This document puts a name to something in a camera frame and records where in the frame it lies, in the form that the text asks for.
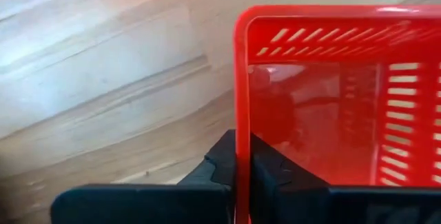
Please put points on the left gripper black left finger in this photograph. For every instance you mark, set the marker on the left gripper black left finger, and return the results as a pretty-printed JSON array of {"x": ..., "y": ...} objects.
[{"x": 155, "y": 203}]

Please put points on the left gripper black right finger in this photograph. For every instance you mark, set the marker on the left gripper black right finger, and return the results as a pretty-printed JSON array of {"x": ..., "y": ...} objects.
[{"x": 293, "y": 203}]

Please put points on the red plastic slotted basket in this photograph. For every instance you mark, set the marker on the red plastic slotted basket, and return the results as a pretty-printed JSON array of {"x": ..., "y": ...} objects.
[{"x": 344, "y": 11}]

